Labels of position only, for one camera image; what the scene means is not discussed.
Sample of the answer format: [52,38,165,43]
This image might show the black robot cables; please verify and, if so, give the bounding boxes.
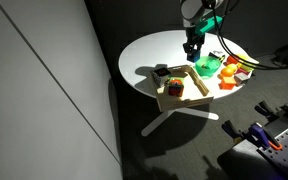
[202,0,288,71]

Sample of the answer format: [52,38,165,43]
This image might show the yellow banana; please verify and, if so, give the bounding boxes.
[238,57,258,72]

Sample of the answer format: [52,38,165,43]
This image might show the magenta block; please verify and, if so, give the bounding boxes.
[236,68,249,75]

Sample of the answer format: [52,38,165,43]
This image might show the wooden tray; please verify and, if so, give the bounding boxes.
[149,65,214,112]

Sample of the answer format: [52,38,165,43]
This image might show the green block in bowl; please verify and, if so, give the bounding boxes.
[201,62,213,69]

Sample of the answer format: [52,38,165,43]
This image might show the black white patterned cube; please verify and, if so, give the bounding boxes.
[152,67,171,87]

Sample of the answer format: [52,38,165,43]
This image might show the yellow lemon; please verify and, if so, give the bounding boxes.
[238,54,249,61]

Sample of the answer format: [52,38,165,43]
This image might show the grey perforated board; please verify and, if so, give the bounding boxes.
[257,121,288,180]

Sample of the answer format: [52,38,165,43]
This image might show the purple orange clamp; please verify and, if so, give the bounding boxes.
[221,120,283,151]

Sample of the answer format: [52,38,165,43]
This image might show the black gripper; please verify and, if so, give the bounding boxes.
[183,27,205,54]

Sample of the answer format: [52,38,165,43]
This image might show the orange fruit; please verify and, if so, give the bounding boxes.
[220,68,234,77]

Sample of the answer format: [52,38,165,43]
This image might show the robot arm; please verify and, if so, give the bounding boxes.
[180,0,224,55]

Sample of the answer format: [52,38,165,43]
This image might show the red-orange block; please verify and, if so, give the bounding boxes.
[219,77,236,90]

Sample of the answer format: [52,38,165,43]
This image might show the yellow peach fruit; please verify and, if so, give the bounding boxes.
[227,64,238,72]

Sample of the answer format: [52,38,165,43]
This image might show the red apple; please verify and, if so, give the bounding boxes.
[226,56,238,64]

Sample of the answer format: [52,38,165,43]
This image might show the blue block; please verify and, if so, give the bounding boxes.
[187,49,200,63]

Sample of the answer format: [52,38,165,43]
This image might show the grey square block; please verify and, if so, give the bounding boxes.
[234,73,249,86]

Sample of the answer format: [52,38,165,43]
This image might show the teal wrist camera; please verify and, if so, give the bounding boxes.
[195,16,223,36]

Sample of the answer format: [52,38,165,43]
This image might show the green plastic bowl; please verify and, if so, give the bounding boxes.
[195,56,221,78]

